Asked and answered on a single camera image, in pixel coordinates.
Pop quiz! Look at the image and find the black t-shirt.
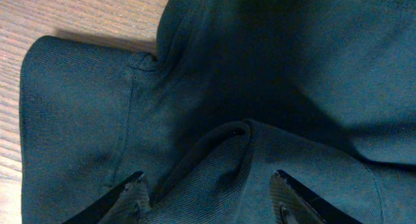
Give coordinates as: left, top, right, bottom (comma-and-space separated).
19, 0, 415, 223

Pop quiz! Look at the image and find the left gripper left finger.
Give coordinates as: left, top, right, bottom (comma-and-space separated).
63, 171, 150, 224

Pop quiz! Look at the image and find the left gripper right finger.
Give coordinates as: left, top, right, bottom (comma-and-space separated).
270, 170, 362, 224

